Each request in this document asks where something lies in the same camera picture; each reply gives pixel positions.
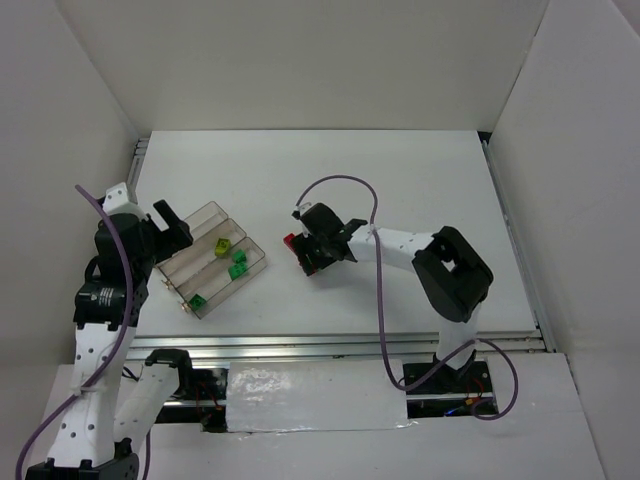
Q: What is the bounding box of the lime small lego brick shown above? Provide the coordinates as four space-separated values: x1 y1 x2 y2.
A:
214 237 232 258

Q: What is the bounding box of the green lego brick with print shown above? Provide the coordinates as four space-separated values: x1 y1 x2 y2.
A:
231 249 247 264

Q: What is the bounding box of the green square lego brick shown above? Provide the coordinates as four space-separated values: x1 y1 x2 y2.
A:
227 262 248 281

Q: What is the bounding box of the green hollow lego brick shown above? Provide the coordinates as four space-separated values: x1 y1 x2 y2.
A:
188 294 207 311

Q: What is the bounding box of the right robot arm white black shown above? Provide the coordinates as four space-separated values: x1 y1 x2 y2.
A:
283 203 494 381

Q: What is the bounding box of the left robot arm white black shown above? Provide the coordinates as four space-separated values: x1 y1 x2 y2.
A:
15 188 193 479

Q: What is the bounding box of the red flat lego plate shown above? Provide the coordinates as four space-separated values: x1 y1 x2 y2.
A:
283 233 296 251

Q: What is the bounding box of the clear bin near compartment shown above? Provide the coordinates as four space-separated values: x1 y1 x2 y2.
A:
176 237 267 319

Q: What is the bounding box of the white tape cover panel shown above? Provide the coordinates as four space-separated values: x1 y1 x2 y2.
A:
226 360 410 433

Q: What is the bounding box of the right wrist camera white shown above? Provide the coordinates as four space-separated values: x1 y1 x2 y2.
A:
292 202 313 220

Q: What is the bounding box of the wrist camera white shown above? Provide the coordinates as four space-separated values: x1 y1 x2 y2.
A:
292 202 313 220
102 182 139 215

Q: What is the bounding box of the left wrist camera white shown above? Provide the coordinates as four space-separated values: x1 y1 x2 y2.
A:
102 182 139 215

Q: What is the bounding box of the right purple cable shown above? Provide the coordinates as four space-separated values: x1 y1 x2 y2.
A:
294 173 519 421

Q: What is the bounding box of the purple cable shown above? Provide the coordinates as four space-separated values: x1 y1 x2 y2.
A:
294 173 519 421
12 184 154 479

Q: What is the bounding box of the aluminium rail frame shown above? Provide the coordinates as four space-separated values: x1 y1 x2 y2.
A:
129 130 546 365

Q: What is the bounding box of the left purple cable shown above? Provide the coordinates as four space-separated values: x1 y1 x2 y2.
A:
12 184 154 479

